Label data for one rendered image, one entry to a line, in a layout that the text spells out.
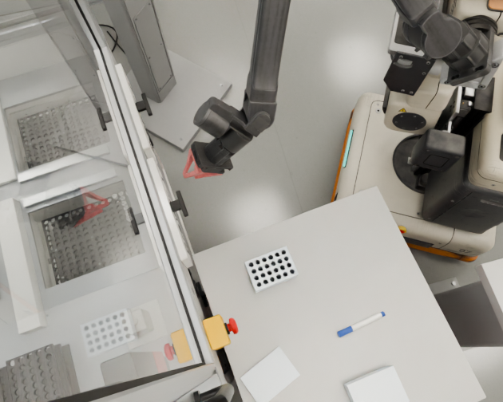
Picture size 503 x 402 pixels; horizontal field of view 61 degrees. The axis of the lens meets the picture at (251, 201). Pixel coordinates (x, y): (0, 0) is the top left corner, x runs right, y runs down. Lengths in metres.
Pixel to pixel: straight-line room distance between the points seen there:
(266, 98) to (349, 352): 0.69
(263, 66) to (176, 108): 1.43
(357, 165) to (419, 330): 0.84
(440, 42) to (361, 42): 1.65
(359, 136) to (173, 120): 0.92
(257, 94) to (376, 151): 1.11
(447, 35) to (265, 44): 0.36
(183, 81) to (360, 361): 1.66
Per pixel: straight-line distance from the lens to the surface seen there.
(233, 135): 0.93
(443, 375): 1.29
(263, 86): 0.89
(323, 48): 2.54
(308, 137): 2.22
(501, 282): 1.39
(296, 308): 1.20
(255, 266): 1.17
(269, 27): 0.85
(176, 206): 1.11
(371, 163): 1.90
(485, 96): 1.55
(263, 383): 1.18
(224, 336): 1.04
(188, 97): 2.30
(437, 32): 0.96
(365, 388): 1.18
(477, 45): 1.03
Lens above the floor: 1.95
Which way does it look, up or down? 71 degrees down
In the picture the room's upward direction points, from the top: straight up
